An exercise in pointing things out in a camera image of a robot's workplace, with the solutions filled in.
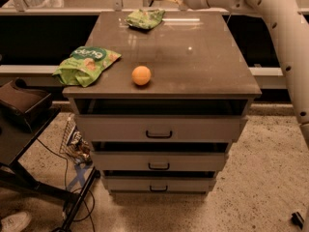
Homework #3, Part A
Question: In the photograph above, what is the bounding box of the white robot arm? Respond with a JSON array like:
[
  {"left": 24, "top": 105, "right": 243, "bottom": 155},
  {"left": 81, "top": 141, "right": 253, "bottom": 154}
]
[{"left": 166, "top": 0, "right": 309, "bottom": 145}]

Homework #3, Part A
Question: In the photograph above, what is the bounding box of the small green chip bag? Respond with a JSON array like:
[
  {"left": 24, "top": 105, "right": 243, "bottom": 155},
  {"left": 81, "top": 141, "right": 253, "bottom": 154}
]
[{"left": 126, "top": 10, "right": 165, "bottom": 30}]

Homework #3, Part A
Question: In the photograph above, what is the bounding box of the large green rice chip bag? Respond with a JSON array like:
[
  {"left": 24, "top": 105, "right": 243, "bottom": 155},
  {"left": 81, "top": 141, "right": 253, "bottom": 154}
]
[{"left": 53, "top": 46, "right": 121, "bottom": 87}]

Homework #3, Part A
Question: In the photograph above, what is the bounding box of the orange ball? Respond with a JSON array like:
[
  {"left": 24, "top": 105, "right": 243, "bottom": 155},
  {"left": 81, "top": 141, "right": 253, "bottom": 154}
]
[{"left": 131, "top": 66, "right": 152, "bottom": 85}]

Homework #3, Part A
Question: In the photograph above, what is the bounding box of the grey drawer cabinet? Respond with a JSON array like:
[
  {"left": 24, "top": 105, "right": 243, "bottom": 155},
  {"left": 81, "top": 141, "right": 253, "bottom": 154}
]
[{"left": 63, "top": 12, "right": 261, "bottom": 179}]

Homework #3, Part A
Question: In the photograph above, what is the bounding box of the brown pouch on side table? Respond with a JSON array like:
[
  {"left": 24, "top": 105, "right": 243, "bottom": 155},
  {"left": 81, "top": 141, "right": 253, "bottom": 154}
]
[{"left": 0, "top": 79, "right": 52, "bottom": 123}]

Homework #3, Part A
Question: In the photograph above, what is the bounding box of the black side table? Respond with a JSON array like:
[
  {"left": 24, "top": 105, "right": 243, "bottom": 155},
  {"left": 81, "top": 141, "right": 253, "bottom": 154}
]
[{"left": 0, "top": 107, "right": 99, "bottom": 232}]

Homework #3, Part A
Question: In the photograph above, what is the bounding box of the black object on floor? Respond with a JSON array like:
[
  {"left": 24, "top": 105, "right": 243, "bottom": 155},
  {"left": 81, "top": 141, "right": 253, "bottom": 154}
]
[{"left": 291, "top": 212, "right": 304, "bottom": 229}]

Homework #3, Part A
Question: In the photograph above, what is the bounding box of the white sneaker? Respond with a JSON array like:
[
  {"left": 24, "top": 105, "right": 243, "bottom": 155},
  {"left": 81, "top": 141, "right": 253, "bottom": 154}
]
[{"left": 0, "top": 212, "right": 32, "bottom": 232}]

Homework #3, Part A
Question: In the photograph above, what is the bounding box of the metal railing frame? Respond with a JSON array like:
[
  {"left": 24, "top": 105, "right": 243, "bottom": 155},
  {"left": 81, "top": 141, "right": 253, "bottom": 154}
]
[{"left": 0, "top": 0, "right": 309, "bottom": 16}]

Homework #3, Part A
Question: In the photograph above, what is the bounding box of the top drawer with black handle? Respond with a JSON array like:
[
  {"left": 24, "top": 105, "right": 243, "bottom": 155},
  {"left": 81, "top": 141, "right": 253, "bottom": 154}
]
[{"left": 75, "top": 115, "right": 247, "bottom": 142}]

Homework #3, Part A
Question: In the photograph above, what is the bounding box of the drawer with black handle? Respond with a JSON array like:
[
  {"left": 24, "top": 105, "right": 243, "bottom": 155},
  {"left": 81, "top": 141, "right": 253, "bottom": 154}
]
[
  {"left": 75, "top": 115, "right": 247, "bottom": 142},
  {"left": 102, "top": 177, "right": 216, "bottom": 192},
  {"left": 91, "top": 152, "right": 226, "bottom": 171}
]

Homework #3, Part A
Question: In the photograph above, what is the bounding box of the wire basket with snacks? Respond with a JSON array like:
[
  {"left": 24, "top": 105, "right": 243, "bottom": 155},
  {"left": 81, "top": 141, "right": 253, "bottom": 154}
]
[{"left": 60, "top": 114, "right": 92, "bottom": 165}]

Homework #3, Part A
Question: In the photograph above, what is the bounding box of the middle drawer with black handle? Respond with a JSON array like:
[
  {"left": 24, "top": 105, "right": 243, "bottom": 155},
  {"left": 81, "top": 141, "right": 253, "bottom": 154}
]
[{"left": 91, "top": 152, "right": 226, "bottom": 171}]

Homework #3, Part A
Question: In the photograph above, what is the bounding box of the bottom drawer with black handle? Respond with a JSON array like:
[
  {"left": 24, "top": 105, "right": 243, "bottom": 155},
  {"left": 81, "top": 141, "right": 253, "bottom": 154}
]
[{"left": 102, "top": 177, "right": 216, "bottom": 192}]

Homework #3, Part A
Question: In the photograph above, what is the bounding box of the black floor cable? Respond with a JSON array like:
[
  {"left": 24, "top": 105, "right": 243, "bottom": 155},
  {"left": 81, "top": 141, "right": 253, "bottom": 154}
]
[{"left": 37, "top": 138, "right": 97, "bottom": 232}]

